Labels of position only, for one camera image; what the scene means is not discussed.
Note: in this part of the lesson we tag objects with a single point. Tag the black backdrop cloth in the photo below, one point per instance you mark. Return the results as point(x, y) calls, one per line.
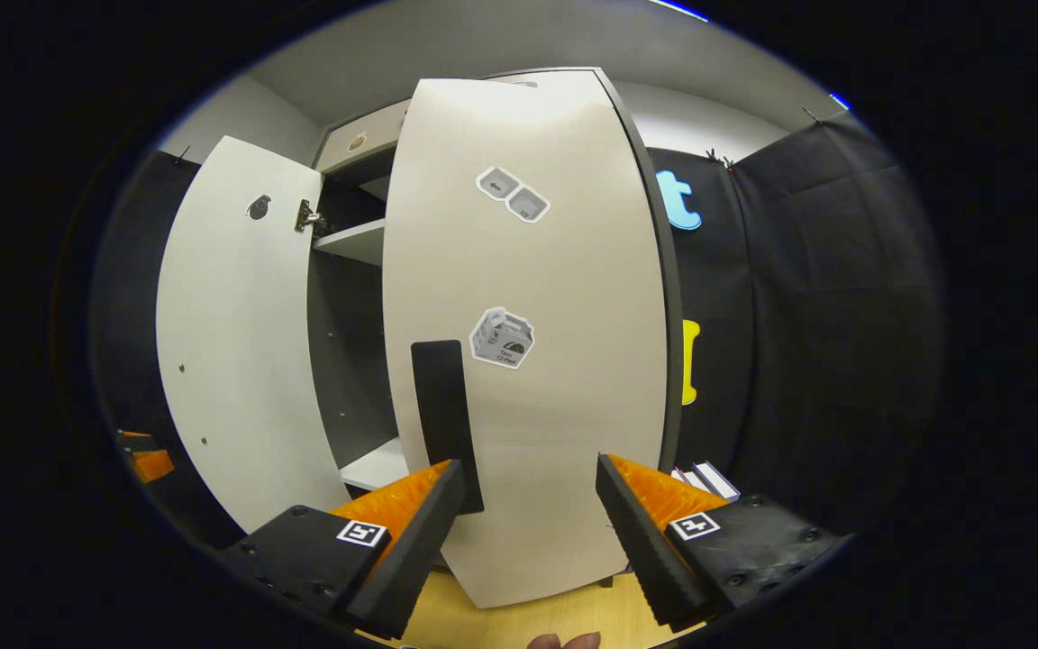
point(825, 315)

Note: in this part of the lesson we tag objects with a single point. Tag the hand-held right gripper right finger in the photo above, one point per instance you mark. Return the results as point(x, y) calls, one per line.
point(641, 559)

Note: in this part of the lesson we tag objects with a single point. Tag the white flat box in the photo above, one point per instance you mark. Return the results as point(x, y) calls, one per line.
point(717, 482)

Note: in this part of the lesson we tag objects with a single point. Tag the small ceiling light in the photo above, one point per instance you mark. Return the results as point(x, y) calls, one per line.
point(840, 101)

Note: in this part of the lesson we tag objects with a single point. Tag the white cabinet door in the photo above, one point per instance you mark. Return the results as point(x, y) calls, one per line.
point(231, 361)
point(564, 433)

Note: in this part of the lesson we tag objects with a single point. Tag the long ceiling light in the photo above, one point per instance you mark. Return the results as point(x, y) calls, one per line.
point(681, 9)

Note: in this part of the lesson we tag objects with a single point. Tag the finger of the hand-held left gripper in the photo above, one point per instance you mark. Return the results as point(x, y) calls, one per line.
point(154, 465)
point(141, 442)

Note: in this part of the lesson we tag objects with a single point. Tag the black cloth clip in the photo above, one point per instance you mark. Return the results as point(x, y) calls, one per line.
point(715, 158)

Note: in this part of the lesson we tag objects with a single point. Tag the white cabinet drawer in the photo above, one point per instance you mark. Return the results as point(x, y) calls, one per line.
point(375, 135)

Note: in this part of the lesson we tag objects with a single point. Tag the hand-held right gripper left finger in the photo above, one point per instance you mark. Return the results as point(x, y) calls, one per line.
point(415, 568)

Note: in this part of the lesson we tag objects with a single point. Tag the metal door hinge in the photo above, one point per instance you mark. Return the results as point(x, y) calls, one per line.
point(305, 216)

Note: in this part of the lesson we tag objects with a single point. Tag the white cabinet shelf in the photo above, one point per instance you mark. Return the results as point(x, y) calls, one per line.
point(357, 242)
point(379, 469)

